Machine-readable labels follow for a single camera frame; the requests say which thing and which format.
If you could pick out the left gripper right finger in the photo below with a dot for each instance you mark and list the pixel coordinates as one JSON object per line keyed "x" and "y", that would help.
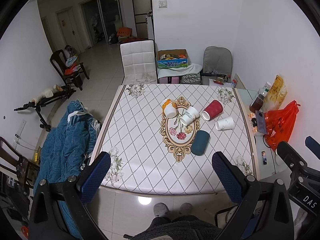
{"x": 231, "y": 177}

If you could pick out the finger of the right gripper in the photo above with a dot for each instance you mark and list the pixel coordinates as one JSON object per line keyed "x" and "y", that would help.
{"x": 313, "y": 146}
{"x": 290, "y": 156}

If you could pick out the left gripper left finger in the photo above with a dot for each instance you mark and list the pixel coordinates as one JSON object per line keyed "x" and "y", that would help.
{"x": 92, "y": 176}

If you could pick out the orange and white paper cup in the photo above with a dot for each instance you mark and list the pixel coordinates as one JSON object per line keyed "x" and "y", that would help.
{"x": 169, "y": 108}

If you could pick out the dark teal cup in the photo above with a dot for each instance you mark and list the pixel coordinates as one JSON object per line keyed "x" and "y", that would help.
{"x": 200, "y": 143}

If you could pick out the white bamboo print paper cup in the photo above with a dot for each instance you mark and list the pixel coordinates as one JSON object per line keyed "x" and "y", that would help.
{"x": 225, "y": 124}

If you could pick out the red ribbed paper cup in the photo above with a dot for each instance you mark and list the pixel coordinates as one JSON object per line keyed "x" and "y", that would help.
{"x": 214, "y": 109}

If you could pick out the white crane print paper cup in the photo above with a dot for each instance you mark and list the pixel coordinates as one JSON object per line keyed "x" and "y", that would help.
{"x": 189, "y": 116}

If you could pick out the small lighter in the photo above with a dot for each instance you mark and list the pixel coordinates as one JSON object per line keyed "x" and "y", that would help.
{"x": 263, "y": 154}

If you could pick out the red plastic bag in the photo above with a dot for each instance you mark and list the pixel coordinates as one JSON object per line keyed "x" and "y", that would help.
{"x": 280, "y": 124}

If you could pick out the blue quilted jacket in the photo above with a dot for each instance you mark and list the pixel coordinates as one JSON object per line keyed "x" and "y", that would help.
{"x": 57, "y": 211}

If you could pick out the dark smartphone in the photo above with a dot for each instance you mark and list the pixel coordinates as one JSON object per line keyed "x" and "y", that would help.
{"x": 261, "y": 124}

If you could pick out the dark wooden chair left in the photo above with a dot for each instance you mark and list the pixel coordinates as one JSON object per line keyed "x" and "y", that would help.
{"x": 25, "y": 170}

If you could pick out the yellow snack bag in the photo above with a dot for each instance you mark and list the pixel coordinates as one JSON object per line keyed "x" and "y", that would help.
{"x": 275, "y": 95}

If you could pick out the brown glass jar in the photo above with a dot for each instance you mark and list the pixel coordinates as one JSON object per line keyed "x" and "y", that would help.
{"x": 257, "y": 103}

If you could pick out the person's grey slippers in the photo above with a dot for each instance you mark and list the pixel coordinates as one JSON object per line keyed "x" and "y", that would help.
{"x": 162, "y": 210}

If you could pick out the white patterned tablecloth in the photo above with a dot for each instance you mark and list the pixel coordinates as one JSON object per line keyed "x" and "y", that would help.
{"x": 151, "y": 154}

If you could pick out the white cloth under box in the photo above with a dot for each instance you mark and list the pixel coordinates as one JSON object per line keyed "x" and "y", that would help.
{"x": 172, "y": 72}

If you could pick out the grey office chair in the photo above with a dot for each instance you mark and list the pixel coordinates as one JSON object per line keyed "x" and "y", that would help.
{"x": 217, "y": 63}

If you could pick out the black wooden chair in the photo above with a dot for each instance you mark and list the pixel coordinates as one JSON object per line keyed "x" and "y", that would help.
{"x": 69, "y": 69}

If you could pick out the white padded chair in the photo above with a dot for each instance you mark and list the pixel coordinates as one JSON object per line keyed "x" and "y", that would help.
{"x": 139, "y": 62}

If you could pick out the cardboard box with items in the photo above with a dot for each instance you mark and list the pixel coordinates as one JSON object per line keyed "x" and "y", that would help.
{"x": 176, "y": 58}

